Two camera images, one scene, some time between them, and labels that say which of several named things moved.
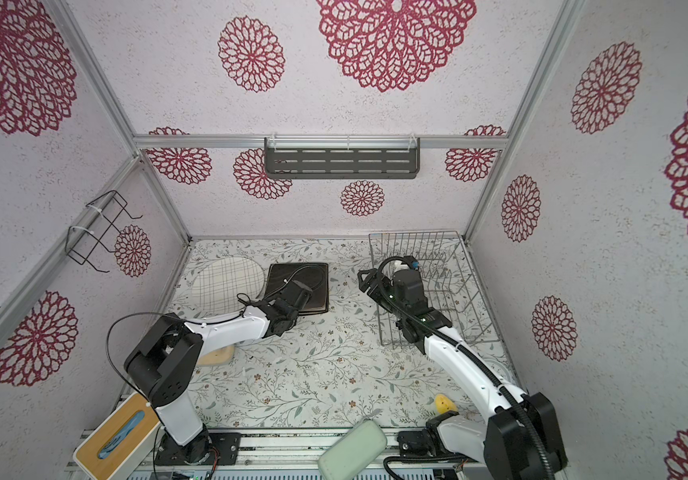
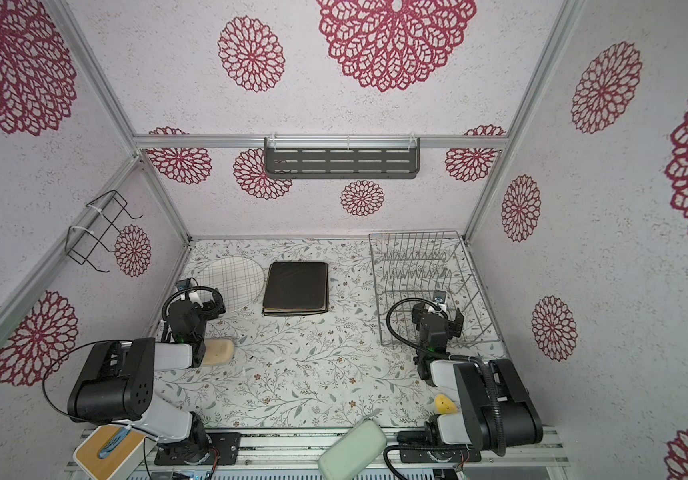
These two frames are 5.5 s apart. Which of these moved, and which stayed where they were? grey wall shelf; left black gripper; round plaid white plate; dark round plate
Moved: left black gripper
Stayed: grey wall shelf; dark round plate; round plaid white plate
